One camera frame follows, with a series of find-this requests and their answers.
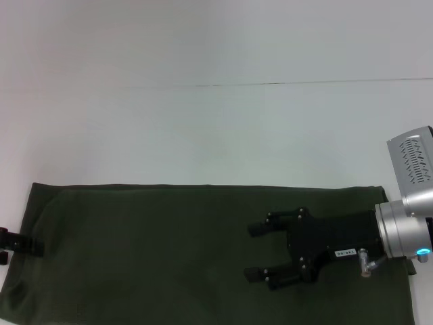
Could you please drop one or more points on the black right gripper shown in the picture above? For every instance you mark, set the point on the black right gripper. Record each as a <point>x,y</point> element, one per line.
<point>331,237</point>

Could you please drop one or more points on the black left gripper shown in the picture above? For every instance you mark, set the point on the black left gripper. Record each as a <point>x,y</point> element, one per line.
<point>6,238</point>

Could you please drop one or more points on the dark green FREE! t-shirt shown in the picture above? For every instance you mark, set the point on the dark green FREE! t-shirt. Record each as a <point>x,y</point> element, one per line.
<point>152,254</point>

